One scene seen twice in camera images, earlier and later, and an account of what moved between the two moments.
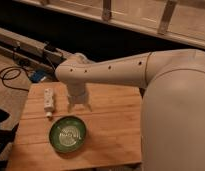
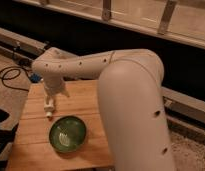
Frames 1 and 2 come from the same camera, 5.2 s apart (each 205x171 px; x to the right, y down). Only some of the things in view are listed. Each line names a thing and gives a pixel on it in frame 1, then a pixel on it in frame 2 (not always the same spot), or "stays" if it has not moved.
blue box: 37,75 stays
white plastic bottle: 49,101 stays
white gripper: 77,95 -> 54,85
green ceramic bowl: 67,133 stays
